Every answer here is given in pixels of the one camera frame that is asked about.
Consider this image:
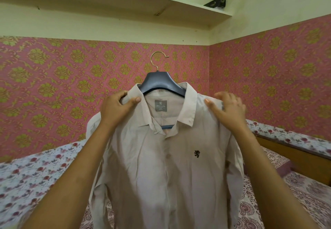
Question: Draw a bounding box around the person's left hand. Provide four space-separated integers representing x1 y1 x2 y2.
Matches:
100 90 142 131

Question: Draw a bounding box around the person's right hand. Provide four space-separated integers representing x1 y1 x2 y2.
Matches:
204 91 248 134

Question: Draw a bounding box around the beige button-up shirt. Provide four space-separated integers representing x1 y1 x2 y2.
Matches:
86 82 245 229

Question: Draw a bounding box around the person's right forearm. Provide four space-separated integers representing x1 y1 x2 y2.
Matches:
228 126 320 229

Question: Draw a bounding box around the person's left forearm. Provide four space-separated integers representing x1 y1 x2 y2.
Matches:
22 123 120 229

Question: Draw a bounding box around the dark blue hanger, gold hook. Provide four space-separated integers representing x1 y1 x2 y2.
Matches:
138 51 187 129

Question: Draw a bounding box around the maroon patterned pillow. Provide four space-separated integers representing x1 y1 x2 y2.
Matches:
243 146 293 178

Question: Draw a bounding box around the white floral cushion cover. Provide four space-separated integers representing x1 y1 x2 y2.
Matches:
246 119 331 158

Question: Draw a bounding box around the small black object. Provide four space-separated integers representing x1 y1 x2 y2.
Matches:
203 0 226 9

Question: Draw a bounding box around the white floral bedsheet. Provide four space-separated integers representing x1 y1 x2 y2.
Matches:
0 139 104 229

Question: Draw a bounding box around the maroon patterned bedsheet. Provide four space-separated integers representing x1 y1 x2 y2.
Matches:
80 172 331 229

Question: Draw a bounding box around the wooden bed frame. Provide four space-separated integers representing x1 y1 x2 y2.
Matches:
255 136 331 187

